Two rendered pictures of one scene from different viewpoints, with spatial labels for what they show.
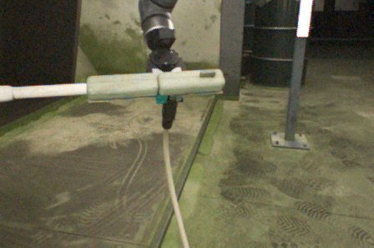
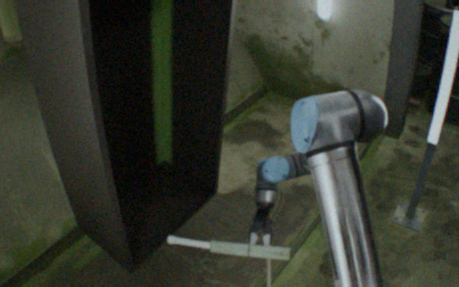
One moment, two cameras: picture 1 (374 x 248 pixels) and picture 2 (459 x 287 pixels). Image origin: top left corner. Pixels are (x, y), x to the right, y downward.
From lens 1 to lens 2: 1.03 m
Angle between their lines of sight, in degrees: 31
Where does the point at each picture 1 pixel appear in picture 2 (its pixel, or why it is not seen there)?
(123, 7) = (292, 26)
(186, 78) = (265, 253)
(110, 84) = (221, 249)
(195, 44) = (361, 76)
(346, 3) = not seen: outside the picture
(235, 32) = (402, 74)
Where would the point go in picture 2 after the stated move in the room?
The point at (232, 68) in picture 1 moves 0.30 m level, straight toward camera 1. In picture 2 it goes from (396, 107) to (387, 126)
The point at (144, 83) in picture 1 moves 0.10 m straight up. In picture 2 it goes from (240, 251) to (238, 235)
